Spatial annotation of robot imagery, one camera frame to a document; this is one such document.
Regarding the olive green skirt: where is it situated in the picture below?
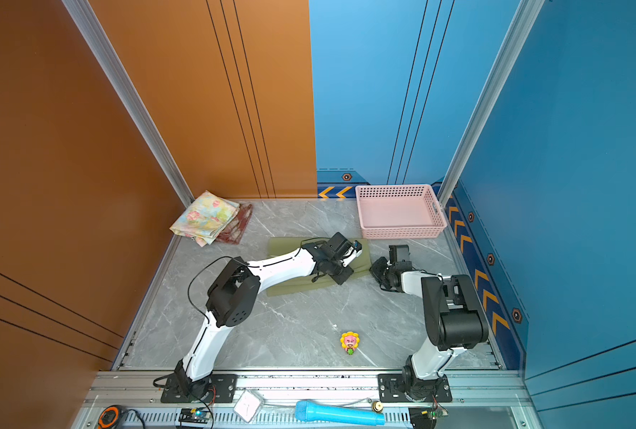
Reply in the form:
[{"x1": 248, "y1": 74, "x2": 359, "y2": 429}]
[{"x1": 267, "y1": 237, "x2": 372, "y2": 297}]

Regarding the cyan toy microphone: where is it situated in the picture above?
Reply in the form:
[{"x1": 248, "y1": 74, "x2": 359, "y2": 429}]
[{"x1": 295, "y1": 400, "x2": 386, "y2": 426}]

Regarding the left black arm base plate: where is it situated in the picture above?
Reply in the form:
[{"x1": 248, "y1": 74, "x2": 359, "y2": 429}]
[{"x1": 153, "y1": 374, "x2": 238, "y2": 405}]

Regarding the left green circuit board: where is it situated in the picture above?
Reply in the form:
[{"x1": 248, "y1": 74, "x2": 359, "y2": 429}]
[{"x1": 178, "y1": 408, "x2": 214, "y2": 427}]

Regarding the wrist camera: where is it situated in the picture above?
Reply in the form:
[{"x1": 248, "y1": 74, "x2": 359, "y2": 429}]
[
  {"x1": 323, "y1": 232, "x2": 363, "y2": 266},
  {"x1": 389, "y1": 245, "x2": 411, "y2": 264}
]

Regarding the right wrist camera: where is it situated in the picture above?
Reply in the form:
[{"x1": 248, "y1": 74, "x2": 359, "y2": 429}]
[{"x1": 389, "y1": 245, "x2": 411, "y2": 264}]

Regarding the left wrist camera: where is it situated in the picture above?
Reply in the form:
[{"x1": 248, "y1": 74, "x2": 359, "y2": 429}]
[{"x1": 323, "y1": 232, "x2": 363, "y2": 266}]

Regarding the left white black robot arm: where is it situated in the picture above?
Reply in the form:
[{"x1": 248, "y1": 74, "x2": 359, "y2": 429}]
[{"x1": 169, "y1": 240, "x2": 363, "y2": 400}]

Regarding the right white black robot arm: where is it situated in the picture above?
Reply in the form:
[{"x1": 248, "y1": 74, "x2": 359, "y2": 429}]
[{"x1": 370, "y1": 257, "x2": 490, "y2": 402}]

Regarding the pink perforated plastic basket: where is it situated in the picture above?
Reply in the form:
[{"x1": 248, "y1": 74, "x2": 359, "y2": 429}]
[{"x1": 356, "y1": 184, "x2": 448, "y2": 240}]

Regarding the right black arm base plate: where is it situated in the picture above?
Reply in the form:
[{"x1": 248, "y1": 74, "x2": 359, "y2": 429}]
[{"x1": 377, "y1": 374, "x2": 453, "y2": 403}]

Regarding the floral pastel skirt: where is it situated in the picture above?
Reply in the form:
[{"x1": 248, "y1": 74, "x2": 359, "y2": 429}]
[{"x1": 170, "y1": 191, "x2": 240, "y2": 247}]

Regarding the small brass cylinder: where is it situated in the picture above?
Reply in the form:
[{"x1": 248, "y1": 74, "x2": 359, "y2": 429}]
[{"x1": 371, "y1": 401, "x2": 383, "y2": 413}]

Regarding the yellow sunflower toy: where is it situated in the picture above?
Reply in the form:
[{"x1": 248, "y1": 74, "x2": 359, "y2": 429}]
[{"x1": 339, "y1": 332, "x2": 360, "y2": 356}]

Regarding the white square card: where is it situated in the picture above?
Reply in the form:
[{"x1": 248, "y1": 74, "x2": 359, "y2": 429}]
[{"x1": 233, "y1": 390, "x2": 265, "y2": 423}]

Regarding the red plaid skirt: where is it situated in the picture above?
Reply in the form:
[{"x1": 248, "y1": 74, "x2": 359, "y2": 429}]
[{"x1": 216, "y1": 203, "x2": 254, "y2": 245}]

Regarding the orange black tape measure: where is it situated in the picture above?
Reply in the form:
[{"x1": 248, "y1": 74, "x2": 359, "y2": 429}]
[{"x1": 96, "y1": 405, "x2": 124, "y2": 429}]

